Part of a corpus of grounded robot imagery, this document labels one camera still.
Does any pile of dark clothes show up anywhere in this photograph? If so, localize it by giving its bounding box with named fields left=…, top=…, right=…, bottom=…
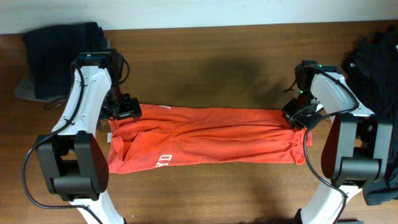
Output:
left=342, top=26, right=397, bottom=206

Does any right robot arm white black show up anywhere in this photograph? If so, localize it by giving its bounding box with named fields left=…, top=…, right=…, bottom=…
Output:
left=282, top=60, right=393, bottom=224

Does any grey garment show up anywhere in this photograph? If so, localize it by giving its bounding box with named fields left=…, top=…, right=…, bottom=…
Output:
left=14, top=58, right=75, bottom=102

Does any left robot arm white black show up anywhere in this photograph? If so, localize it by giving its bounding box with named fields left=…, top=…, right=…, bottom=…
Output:
left=33, top=49, right=142, bottom=223

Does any navy blue garment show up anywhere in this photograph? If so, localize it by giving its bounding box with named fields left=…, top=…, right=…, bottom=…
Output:
left=22, top=22, right=106, bottom=100

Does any orange red printed t-shirt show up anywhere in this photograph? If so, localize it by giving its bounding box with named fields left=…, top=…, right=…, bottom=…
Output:
left=108, top=104, right=312, bottom=174

